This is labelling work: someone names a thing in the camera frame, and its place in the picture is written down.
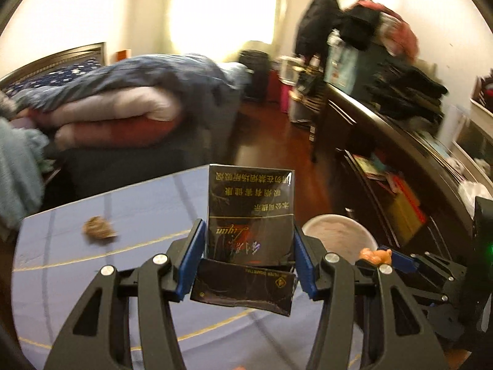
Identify orange wrapper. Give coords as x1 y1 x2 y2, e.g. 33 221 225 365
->
359 248 392 265

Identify black cigarette pack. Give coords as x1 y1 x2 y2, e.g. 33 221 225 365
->
190 164 297 317

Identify white plastic trash bin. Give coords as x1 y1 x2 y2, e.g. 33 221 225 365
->
302 214 378 264

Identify books in dresser shelf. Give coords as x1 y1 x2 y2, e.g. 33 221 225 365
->
353 154 428 245

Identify dark wooden dresser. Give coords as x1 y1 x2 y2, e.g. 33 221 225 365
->
312 85 473 264

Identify white plastic bag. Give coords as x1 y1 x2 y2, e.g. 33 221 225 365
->
458 180 492 218

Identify blue checked table cloth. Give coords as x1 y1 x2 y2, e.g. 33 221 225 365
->
12 166 322 369

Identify crumpled brown paper ball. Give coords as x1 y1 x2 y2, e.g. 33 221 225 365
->
83 216 117 240

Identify white storage shelf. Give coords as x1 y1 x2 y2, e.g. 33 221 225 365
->
439 72 492 194

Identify pile of dark clothes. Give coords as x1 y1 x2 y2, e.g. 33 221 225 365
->
338 0 448 125

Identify light blue fleece blanket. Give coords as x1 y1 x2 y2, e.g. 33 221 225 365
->
1 119 51 231

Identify folded pink red quilt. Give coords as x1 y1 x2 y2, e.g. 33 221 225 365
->
26 87 185 150

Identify black suitcase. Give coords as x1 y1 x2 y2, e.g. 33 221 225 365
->
238 50 271 101

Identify dark blue duvet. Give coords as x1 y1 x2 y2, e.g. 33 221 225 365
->
1 54 249 161

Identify hanging black jacket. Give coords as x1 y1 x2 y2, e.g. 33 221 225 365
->
294 0 341 58

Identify dark wooden headboard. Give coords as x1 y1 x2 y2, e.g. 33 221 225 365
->
0 42 107 89

